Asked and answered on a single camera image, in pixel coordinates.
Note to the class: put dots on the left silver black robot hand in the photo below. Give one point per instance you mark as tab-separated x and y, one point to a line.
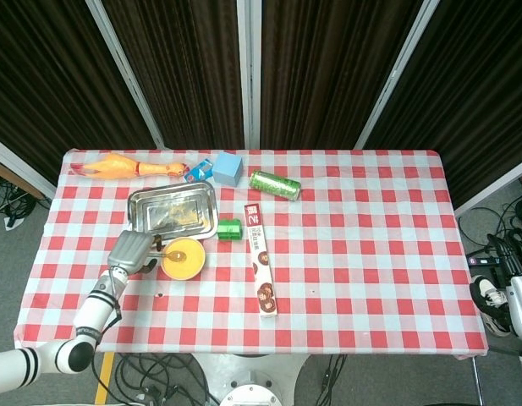
129	251

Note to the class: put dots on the small metal spoon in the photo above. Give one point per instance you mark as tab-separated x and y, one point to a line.
176	255

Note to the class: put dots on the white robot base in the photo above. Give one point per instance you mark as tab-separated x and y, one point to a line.
252	376

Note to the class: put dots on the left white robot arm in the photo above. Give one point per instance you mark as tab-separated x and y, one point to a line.
95	308

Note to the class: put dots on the yellow bowl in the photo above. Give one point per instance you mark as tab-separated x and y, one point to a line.
197	262

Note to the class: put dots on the black white sneaker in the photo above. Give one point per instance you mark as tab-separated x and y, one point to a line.
491	304

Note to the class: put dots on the black power strip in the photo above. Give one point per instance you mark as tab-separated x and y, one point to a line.
480	260

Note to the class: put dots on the yellow rubber chicken toy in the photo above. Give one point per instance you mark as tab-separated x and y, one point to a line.
117	167

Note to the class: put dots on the rectangular stainless steel tray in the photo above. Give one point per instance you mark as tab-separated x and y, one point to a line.
201	199

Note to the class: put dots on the green toy block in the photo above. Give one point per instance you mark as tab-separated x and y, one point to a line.
229	230

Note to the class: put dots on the small blue carton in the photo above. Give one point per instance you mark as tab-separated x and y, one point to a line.
199	171

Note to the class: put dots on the yellow floor tape strip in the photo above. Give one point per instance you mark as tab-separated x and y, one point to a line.
106	368

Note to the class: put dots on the light blue cube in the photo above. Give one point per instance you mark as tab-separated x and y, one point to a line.
226	169

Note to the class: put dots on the long red white box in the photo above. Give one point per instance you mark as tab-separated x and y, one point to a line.
260	262

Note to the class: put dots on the green drink can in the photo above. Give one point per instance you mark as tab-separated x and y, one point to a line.
275	186

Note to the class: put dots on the red white checkered tablecloth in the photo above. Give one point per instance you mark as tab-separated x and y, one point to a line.
362	254

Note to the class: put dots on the dark brown curtain panel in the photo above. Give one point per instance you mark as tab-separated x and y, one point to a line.
184	72
45	76
472	93
324	72

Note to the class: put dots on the white partition frame post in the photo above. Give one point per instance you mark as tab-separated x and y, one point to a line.
396	76
493	188
19	165
125	76
248	76

